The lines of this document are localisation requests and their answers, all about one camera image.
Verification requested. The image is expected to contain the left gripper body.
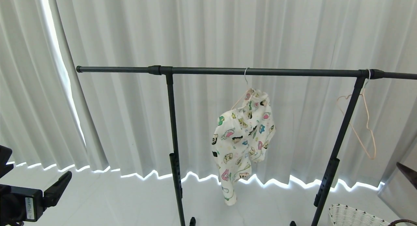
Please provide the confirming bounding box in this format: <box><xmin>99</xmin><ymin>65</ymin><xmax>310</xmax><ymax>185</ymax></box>
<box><xmin>0</xmin><ymin>184</ymin><xmax>44</xmax><ymax>224</ymax></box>

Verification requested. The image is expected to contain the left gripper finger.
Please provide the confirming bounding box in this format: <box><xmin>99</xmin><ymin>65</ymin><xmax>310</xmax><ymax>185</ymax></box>
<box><xmin>43</xmin><ymin>171</ymin><xmax>72</xmax><ymax>207</ymax></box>

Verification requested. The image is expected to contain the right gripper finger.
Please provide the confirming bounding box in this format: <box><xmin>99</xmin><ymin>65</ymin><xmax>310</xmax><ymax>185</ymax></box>
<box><xmin>396</xmin><ymin>162</ymin><xmax>417</xmax><ymax>190</ymax></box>

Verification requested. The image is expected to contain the pink clothes hanger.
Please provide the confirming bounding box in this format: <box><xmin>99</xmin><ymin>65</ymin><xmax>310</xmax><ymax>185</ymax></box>
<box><xmin>231</xmin><ymin>67</ymin><xmax>258</xmax><ymax>111</ymax></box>
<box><xmin>337</xmin><ymin>70</ymin><xmax>377</xmax><ymax>160</ymax></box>

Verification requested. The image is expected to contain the cream printed garment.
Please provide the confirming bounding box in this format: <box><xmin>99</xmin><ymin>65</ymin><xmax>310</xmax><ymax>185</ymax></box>
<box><xmin>211</xmin><ymin>88</ymin><xmax>276</xmax><ymax>206</ymax></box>

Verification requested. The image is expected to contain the white laundry basket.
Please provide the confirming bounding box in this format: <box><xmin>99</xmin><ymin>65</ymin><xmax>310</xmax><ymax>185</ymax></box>
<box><xmin>328</xmin><ymin>204</ymin><xmax>417</xmax><ymax>226</ymax></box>

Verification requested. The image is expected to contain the black clothes rack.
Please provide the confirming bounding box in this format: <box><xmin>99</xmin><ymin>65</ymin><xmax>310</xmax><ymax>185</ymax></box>
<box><xmin>76</xmin><ymin>65</ymin><xmax>417</xmax><ymax>226</ymax></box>

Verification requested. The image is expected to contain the white curtain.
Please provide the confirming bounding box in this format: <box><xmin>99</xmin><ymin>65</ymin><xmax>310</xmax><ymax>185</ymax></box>
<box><xmin>0</xmin><ymin>0</ymin><xmax>417</xmax><ymax>191</ymax></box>

